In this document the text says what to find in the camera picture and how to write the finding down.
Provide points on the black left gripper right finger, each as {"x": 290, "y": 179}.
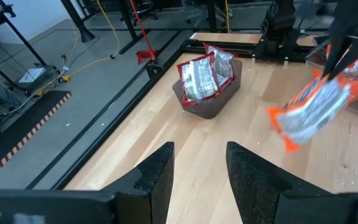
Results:
{"x": 259, "y": 193}

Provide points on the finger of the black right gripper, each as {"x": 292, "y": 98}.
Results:
{"x": 334, "y": 49}
{"x": 357, "y": 49}

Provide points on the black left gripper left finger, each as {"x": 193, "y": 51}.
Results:
{"x": 148, "y": 193}

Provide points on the red Maruchan ramen pack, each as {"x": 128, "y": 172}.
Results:
{"x": 225, "y": 67}
{"x": 197, "y": 77}

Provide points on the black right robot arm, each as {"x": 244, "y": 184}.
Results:
{"x": 280, "y": 18}

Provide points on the dark sorting bin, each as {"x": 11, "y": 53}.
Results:
{"x": 210, "y": 110}

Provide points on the wooden side table top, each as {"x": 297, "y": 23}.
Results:
{"x": 225, "y": 38}

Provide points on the black yellow-striped floor mat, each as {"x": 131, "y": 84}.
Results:
{"x": 11, "y": 130}

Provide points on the white device box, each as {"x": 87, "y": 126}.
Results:
{"x": 33, "y": 74}

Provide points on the black pole base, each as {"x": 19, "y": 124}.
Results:
{"x": 85, "y": 34}

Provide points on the black table frame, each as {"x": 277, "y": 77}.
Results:
{"x": 118, "y": 123}

